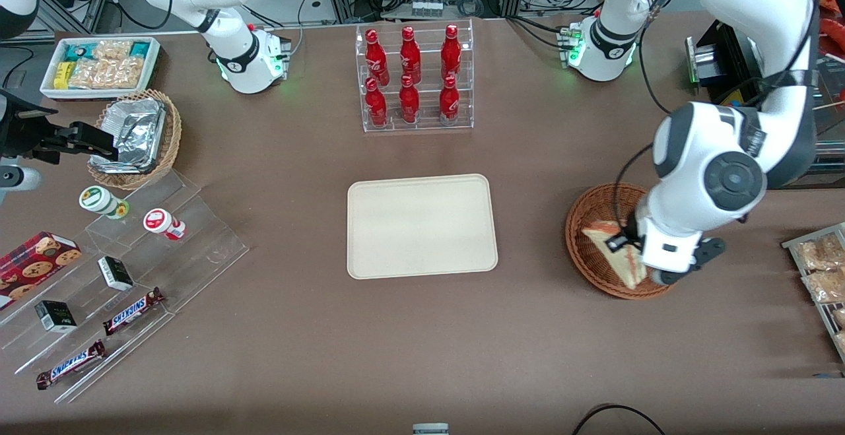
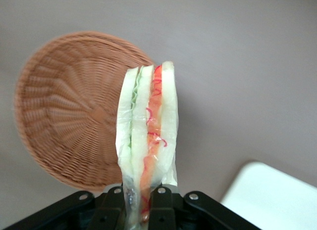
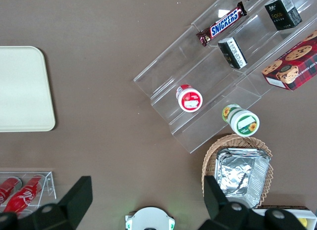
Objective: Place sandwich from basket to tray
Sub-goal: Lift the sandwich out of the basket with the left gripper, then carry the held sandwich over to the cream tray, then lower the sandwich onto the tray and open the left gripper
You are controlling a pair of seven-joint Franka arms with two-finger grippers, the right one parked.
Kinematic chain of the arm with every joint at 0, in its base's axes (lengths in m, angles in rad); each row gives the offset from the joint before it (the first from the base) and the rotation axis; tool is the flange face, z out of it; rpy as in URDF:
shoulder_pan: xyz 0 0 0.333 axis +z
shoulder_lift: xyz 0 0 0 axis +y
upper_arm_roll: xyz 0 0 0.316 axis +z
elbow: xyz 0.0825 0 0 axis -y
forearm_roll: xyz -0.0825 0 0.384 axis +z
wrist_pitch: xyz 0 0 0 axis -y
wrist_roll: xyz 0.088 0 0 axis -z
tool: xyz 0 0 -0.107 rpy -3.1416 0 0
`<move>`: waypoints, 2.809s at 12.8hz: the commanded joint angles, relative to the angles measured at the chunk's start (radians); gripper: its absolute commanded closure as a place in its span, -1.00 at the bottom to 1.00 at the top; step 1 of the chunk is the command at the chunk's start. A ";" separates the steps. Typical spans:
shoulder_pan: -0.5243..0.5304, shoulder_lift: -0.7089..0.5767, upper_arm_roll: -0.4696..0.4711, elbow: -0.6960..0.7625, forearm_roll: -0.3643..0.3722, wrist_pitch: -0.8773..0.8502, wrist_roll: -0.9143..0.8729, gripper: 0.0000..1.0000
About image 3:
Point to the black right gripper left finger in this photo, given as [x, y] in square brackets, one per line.
[62, 215]

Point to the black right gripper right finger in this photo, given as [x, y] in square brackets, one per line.
[223, 215]

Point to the aluminium foil tray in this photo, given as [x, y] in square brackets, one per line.
[242, 175]

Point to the light tan wicker basket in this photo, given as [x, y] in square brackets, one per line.
[210, 153]

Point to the beige plastic tray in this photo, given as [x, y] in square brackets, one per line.
[22, 91]

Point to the clear acrylic bottle rack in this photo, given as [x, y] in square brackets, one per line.
[50, 188]

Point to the red cola bottle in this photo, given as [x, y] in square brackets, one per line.
[24, 194]
[8, 188]

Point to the yellow snack packet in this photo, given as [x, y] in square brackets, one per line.
[304, 222]

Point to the white plastic snack bin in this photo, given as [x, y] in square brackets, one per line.
[312, 215]

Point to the green lid yogurt cup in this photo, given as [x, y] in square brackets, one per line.
[244, 122]

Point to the red lid yogurt cup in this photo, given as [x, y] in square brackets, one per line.
[190, 100]

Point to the clear acrylic stepped shelf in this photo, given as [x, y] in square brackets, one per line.
[185, 66]

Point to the small black carton box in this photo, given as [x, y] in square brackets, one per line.
[283, 12]
[232, 53]

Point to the red plaid cookie box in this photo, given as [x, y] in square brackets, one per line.
[294, 66]

